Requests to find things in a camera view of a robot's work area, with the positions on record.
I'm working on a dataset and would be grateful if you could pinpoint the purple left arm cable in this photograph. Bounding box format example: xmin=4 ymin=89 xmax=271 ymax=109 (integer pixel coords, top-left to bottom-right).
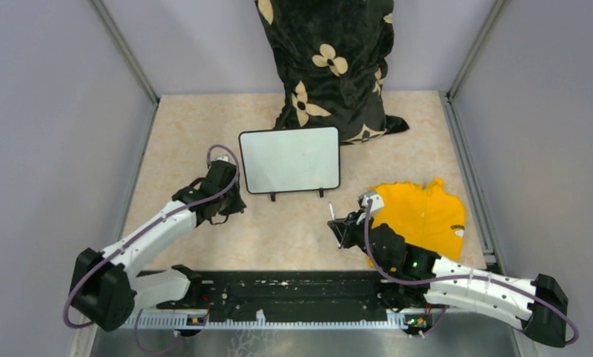
xmin=62 ymin=144 xmax=241 ymax=329

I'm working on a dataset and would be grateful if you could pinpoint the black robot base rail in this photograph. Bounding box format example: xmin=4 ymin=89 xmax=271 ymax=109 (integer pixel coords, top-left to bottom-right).
xmin=128 ymin=268 xmax=447 ymax=336

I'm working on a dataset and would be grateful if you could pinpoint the yellow cloth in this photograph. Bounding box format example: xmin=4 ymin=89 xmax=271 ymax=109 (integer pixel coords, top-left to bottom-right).
xmin=371 ymin=178 xmax=467 ymax=261

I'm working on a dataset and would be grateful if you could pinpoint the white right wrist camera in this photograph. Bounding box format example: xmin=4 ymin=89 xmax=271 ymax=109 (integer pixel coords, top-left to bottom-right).
xmin=356 ymin=190 xmax=385 ymax=224

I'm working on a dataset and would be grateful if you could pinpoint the small black-framed whiteboard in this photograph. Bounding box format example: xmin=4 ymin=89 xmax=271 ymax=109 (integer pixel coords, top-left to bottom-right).
xmin=238 ymin=126 xmax=341 ymax=201

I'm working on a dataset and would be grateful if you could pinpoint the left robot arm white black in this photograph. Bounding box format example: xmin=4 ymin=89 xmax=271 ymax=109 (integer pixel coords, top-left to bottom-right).
xmin=62 ymin=156 xmax=246 ymax=332

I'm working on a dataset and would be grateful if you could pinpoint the black floral plush blanket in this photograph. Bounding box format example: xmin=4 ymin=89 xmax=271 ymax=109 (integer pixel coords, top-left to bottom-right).
xmin=254 ymin=0 xmax=410 ymax=145

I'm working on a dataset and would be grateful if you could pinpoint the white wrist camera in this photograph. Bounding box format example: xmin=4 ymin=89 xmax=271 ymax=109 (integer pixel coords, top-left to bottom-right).
xmin=211 ymin=155 xmax=232 ymax=166
xmin=356 ymin=190 xmax=385 ymax=224

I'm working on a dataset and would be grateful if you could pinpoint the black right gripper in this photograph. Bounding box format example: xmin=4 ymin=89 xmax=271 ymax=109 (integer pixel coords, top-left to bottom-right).
xmin=329 ymin=208 xmax=391 ymax=271

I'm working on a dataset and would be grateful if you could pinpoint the white marker pen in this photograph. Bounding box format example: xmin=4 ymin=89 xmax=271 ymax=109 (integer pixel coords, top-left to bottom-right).
xmin=327 ymin=202 xmax=341 ymax=248

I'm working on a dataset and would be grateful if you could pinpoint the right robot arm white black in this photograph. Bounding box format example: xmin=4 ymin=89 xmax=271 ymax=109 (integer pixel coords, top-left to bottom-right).
xmin=327 ymin=210 xmax=574 ymax=348

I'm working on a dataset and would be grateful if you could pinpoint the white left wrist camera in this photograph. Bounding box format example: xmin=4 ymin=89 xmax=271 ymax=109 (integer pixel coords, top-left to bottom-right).
xmin=211 ymin=155 xmax=232 ymax=166

